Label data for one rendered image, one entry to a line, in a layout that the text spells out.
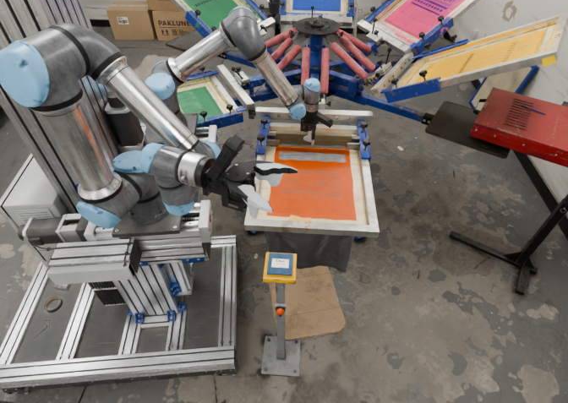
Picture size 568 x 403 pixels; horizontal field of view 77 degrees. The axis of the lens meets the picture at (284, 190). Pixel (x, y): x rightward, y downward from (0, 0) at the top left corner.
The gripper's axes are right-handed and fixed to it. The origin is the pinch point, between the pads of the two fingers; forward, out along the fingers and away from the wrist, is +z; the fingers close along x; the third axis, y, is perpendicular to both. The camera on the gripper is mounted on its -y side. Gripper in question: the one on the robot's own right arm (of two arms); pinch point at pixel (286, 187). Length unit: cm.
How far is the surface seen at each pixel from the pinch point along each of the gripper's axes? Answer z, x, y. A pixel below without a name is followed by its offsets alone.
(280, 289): -12, -36, 84
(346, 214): 6, -72, 63
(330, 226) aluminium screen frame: 2, -59, 61
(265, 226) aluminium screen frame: -24, -49, 63
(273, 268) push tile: -14, -32, 67
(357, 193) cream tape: 8, -87, 61
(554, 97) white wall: 132, -289, 64
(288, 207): -20, -66, 64
